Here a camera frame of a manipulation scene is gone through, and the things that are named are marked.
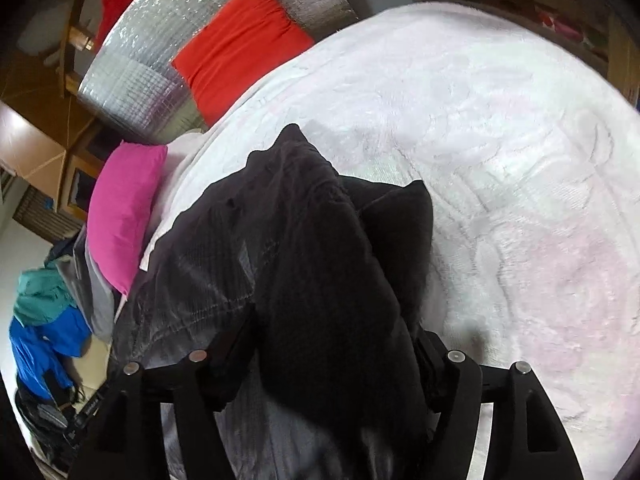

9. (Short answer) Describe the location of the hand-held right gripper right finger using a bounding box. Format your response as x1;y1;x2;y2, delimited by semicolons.
412;327;584;480

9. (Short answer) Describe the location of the silver foil headboard cover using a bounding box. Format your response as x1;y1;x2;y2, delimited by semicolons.
77;0;362;144

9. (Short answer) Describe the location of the teal garment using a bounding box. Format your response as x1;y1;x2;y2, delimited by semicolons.
12;259;77;327

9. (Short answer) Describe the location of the blue garment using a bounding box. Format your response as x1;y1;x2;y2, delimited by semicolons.
9;305;94;402

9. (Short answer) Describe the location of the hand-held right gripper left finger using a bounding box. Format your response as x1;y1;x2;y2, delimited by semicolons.
67;309;258;480

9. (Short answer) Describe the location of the wooden rack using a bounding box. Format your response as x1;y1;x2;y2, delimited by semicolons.
54;0;112;97

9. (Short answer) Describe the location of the grey pillow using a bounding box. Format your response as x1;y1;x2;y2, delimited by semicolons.
55;230;127;344

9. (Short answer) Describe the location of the brown wooden cabinet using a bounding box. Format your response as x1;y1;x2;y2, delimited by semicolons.
0;100;109;222

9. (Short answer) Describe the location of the red pillow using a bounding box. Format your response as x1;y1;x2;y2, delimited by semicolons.
171;0;314;127

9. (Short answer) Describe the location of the pink pillow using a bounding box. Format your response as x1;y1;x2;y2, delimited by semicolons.
86;141;169;295

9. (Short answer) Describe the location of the black quilted jacket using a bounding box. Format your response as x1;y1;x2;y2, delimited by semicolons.
107;124;436;480

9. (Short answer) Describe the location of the white fluffy blanket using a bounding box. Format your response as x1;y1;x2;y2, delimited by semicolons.
139;2;640;480

